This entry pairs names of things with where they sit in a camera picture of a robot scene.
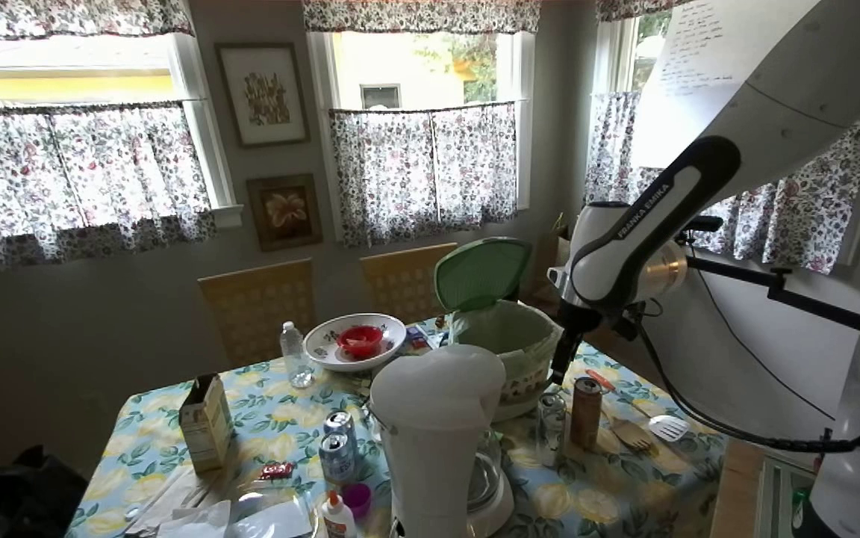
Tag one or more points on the silver drink can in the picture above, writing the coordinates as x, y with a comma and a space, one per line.
339, 427

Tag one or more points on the right floral curtain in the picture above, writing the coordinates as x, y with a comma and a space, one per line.
796, 222

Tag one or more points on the left wooden chair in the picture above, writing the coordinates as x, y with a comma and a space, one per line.
249, 307

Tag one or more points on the white bin with liner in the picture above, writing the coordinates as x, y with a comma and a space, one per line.
524, 340

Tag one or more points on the right wooden chair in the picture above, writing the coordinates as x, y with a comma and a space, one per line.
402, 283

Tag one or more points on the middle floral curtain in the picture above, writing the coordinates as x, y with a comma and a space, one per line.
411, 174

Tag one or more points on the wooden chair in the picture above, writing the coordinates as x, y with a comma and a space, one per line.
402, 283
249, 307

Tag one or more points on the framed dark picture lower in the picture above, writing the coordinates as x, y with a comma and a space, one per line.
285, 210

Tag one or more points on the white plate with red food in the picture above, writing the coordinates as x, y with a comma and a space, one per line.
354, 343

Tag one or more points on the white glue bottle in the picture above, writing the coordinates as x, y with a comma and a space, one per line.
339, 518

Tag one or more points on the purple small cup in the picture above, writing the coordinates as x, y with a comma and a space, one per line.
355, 497

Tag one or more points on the clear plastic water bottle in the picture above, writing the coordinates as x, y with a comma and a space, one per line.
293, 358

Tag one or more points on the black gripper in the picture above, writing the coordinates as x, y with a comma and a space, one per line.
573, 327

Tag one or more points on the white coffee maker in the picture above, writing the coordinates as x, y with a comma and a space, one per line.
435, 413

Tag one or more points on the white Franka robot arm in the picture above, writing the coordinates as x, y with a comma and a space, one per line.
796, 104

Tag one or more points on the orange tall drink can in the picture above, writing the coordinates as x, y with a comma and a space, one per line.
587, 410

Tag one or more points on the blue patterned can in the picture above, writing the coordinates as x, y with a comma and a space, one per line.
339, 458

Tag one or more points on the brown paper carton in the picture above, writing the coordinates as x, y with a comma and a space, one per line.
205, 422

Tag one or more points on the framed botanical picture upper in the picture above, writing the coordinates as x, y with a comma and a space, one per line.
263, 94

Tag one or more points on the green bin lid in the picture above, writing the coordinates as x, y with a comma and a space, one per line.
479, 274

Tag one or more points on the floral curtain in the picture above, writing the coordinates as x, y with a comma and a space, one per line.
99, 180
411, 174
796, 222

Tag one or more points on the floral yellow blue tablecloth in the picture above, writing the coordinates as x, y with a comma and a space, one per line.
609, 493

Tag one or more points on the left floral curtain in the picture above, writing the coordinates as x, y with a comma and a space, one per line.
99, 180

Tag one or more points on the black camera arm stand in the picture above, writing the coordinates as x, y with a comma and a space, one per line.
774, 283

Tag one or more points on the wooden spatula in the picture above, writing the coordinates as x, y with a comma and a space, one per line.
632, 434

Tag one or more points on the white paper sheet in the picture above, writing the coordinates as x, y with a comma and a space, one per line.
712, 50

